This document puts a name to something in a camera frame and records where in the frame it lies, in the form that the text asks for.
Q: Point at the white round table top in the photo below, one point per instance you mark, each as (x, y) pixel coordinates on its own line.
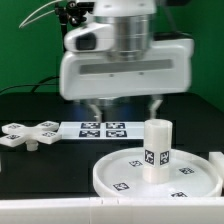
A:
(135, 172)

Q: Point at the white front barrier rail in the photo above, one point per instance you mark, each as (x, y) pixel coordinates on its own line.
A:
(113, 211)

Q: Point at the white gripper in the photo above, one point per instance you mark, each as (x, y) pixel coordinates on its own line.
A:
(103, 61)

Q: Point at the white right side block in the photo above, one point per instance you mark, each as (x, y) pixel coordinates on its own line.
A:
(217, 160)

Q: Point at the white marker sheet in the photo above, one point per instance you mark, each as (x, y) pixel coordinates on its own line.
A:
(101, 131)

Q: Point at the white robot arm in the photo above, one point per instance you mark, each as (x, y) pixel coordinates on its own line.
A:
(131, 14)

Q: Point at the white cross-shaped table base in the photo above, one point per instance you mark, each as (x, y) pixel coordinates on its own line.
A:
(16, 134)

